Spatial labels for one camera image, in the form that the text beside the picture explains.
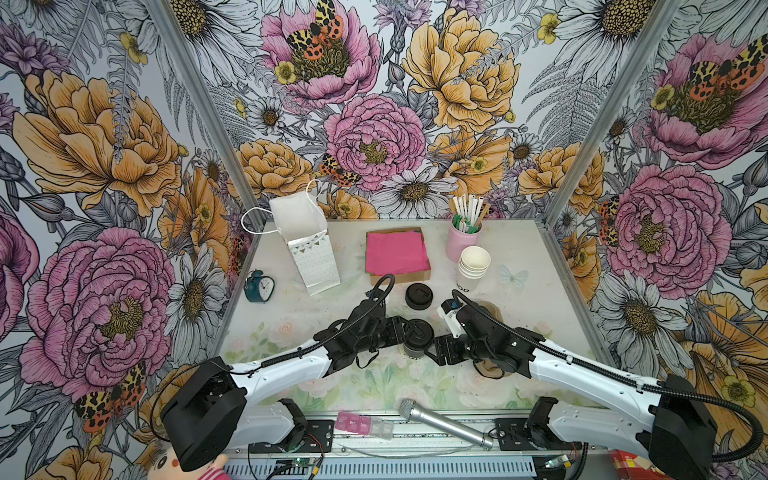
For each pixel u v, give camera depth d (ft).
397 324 2.39
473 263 3.09
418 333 2.60
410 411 2.44
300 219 3.16
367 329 2.13
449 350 2.26
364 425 2.44
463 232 3.18
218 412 1.36
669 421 1.32
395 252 3.56
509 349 1.90
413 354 2.75
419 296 3.17
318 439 2.40
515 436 2.41
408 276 3.31
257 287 3.08
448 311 2.40
